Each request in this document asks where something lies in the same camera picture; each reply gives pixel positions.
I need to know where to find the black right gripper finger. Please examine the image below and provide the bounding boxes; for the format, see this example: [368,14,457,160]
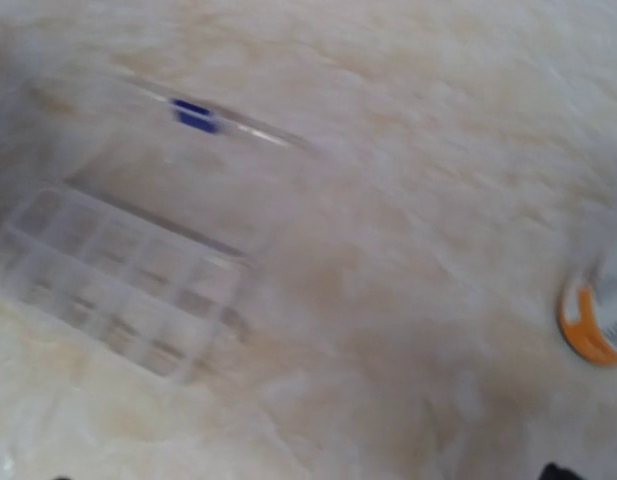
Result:
[538,463,584,480]

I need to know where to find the clear plastic pill organizer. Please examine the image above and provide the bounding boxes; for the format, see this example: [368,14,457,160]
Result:
[0,77,324,382]

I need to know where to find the orange pill bottle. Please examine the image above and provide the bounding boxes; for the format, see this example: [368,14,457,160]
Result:
[557,242,617,367]

